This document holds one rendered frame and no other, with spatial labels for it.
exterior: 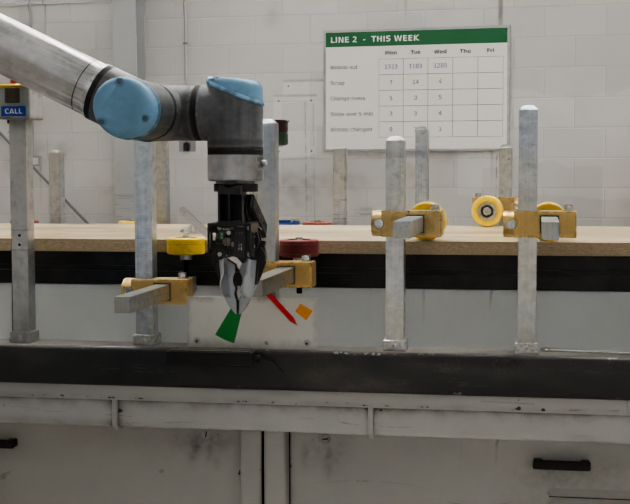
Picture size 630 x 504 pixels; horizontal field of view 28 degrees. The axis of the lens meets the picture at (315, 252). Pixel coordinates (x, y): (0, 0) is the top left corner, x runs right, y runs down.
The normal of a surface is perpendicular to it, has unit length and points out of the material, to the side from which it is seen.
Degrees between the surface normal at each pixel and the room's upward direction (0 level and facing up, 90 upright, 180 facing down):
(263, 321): 90
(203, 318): 90
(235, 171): 90
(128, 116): 92
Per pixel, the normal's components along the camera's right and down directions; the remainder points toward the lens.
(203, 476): -0.18, 0.07
